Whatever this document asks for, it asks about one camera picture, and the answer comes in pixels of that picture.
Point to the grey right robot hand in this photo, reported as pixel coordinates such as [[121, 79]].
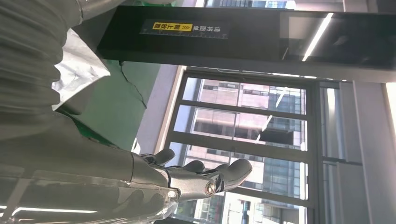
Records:
[[77, 160]]

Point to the black yellow column label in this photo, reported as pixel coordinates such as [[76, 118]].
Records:
[[185, 28]]

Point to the scale column display screen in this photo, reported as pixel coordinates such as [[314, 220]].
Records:
[[355, 40]]

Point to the black scale column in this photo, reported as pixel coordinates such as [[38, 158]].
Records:
[[247, 46]]

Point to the dark window frame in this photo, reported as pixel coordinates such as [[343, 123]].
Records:
[[241, 151]]

